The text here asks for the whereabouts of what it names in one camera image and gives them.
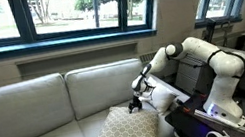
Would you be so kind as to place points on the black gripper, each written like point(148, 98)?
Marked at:
point(135, 100)

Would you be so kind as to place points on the octagon patterned beige pillow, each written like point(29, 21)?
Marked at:
point(127, 133)

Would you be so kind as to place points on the plain cream pillow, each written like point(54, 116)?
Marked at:
point(165, 100)

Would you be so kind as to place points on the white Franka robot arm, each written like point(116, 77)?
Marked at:
point(227, 67)

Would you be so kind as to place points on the narrow grey couch back cushion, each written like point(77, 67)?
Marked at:
point(105, 85)

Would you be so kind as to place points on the wide grey couch back cushion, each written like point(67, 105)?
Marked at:
point(19, 113)

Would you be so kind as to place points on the orange black clamp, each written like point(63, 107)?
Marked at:
point(184, 107)

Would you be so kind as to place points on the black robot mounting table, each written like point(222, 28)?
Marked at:
point(186, 124)

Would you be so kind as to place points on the grey metal filing cabinet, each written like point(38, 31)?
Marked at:
point(191, 75)

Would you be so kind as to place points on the thin metal stand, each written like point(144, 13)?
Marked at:
point(226, 31)

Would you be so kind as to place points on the wide blue framed window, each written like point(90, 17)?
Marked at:
point(25, 18)

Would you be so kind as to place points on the wall radiator vent grille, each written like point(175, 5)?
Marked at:
point(147, 56)

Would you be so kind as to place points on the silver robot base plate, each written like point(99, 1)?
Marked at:
point(220, 122)

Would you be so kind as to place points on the black camera stand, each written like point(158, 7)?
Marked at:
point(208, 29)

